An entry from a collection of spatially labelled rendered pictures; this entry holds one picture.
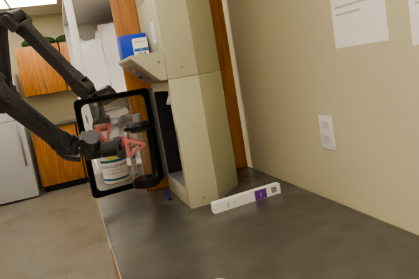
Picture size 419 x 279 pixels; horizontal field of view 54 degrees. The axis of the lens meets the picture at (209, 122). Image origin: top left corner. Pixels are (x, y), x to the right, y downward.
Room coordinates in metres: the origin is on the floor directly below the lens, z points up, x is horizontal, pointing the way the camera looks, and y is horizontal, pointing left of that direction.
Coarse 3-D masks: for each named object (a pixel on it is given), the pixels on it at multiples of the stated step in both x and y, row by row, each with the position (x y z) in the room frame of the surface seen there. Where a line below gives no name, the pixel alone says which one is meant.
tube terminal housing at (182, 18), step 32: (160, 0) 1.42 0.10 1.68; (192, 0) 1.50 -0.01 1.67; (160, 32) 1.42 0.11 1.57; (192, 32) 1.46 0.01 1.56; (192, 64) 1.45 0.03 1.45; (192, 96) 1.44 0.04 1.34; (192, 128) 1.43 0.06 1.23; (224, 128) 1.58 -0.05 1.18; (192, 160) 1.43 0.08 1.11; (224, 160) 1.54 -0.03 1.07; (192, 192) 1.42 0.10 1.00; (224, 192) 1.50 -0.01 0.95
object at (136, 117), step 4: (136, 116) 1.48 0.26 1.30; (140, 116) 1.49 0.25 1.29; (136, 120) 1.48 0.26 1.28; (140, 120) 1.49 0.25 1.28; (144, 120) 1.52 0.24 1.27; (128, 124) 1.47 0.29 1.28; (132, 124) 1.46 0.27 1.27; (136, 124) 1.45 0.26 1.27; (140, 124) 1.46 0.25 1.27; (144, 124) 1.46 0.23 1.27; (148, 124) 1.48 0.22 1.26
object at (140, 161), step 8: (128, 128) 1.45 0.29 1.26; (128, 136) 1.46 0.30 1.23; (136, 136) 1.45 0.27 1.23; (144, 136) 1.45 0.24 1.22; (136, 144) 1.45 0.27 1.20; (152, 144) 1.48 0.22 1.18; (136, 152) 1.45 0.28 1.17; (144, 152) 1.45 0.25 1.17; (152, 152) 1.47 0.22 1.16; (136, 160) 1.45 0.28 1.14; (144, 160) 1.45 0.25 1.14; (152, 160) 1.47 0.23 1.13; (136, 168) 1.45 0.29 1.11; (144, 168) 1.45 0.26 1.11; (152, 168) 1.46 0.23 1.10; (136, 176) 1.45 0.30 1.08; (144, 176) 1.45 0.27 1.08; (152, 176) 1.46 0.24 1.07
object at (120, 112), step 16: (96, 112) 1.61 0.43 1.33; (112, 112) 1.63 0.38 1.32; (128, 112) 1.66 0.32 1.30; (144, 112) 1.69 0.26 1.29; (96, 128) 1.60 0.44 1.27; (112, 128) 1.63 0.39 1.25; (96, 160) 1.59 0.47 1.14; (112, 160) 1.62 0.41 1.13; (128, 160) 1.65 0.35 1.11; (96, 176) 1.59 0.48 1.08; (112, 176) 1.61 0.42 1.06; (128, 176) 1.64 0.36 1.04
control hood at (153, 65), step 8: (136, 56) 1.39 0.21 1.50; (144, 56) 1.39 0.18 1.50; (152, 56) 1.40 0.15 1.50; (160, 56) 1.41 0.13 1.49; (120, 64) 1.64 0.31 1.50; (128, 64) 1.51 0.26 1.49; (136, 64) 1.41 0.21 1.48; (144, 64) 1.39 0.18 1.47; (152, 64) 1.40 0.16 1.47; (160, 64) 1.41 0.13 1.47; (144, 72) 1.46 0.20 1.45; (152, 72) 1.40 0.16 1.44; (160, 72) 1.41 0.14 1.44; (152, 80) 1.52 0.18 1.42; (160, 80) 1.42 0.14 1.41
